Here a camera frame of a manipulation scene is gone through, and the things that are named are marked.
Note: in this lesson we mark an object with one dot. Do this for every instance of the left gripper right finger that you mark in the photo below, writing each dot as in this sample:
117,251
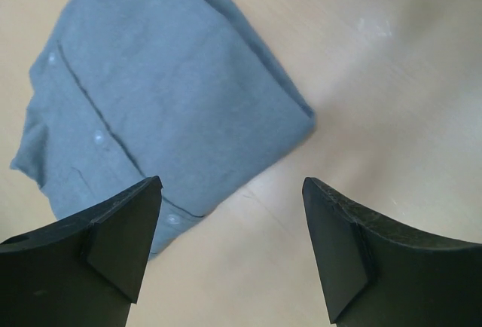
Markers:
376,271

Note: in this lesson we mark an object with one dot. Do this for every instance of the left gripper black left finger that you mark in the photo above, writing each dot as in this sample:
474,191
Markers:
84,270

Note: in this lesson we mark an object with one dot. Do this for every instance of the grey long sleeve shirt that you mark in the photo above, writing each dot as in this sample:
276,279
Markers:
180,89

